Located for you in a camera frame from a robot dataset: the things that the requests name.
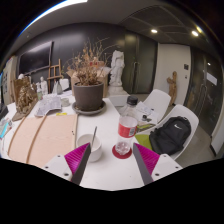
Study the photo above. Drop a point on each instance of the white cup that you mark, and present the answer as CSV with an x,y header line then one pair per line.
x,y
85,140

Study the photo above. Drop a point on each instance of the white statue pedestal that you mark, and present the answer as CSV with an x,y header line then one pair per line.
x,y
117,90

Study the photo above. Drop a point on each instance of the printed paper sheet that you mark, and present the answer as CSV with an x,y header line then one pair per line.
x,y
48,106

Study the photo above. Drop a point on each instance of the wooden figure sculpture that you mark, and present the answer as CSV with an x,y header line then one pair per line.
x,y
172,88

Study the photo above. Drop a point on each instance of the black backpack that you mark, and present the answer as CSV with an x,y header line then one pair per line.
x,y
170,135

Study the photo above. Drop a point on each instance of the white papers stack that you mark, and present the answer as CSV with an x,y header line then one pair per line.
x,y
146,110

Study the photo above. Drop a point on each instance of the small white bust figure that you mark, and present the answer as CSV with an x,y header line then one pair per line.
x,y
43,86

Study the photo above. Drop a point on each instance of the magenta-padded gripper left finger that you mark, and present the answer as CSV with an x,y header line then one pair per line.
x,y
77,158

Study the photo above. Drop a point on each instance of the dark pot with dried plant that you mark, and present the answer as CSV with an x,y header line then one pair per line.
x,y
88,95

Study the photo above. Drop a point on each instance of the wooden easel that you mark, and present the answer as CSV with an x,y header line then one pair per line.
x,y
55,75

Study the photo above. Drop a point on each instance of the dark wall screen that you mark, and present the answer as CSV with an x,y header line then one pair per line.
x,y
35,58

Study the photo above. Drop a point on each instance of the grey round plant saucer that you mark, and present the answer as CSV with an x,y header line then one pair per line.
x,y
89,112

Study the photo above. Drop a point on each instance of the tan wooden board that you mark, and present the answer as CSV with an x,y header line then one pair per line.
x,y
50,136

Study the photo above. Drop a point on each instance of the clear bottle with red label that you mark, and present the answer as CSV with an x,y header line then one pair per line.
x,y
126,128

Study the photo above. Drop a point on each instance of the green seat cushion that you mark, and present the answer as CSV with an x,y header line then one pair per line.
x,y
144,141

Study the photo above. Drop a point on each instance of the ceiling spot lights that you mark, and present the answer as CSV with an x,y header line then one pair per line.
x,y
195,33

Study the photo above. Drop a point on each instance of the white chair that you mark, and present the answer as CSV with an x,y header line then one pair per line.
x,y
158,100
186,115

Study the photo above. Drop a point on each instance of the golden relief sculpture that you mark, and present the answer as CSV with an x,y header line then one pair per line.
x,y
25,98

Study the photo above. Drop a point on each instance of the cardboard box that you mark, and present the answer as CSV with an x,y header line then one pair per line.
x,y
106,78

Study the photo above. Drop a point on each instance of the metal spoon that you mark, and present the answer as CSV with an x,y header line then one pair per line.
x,y
94,135

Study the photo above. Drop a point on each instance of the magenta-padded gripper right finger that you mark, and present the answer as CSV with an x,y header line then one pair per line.
x,y
147,158

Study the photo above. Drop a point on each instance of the flat round red coaster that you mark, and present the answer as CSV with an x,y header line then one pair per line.
x,y
116,154

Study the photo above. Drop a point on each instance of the white stone statue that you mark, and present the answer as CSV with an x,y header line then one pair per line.
x,y
117,68

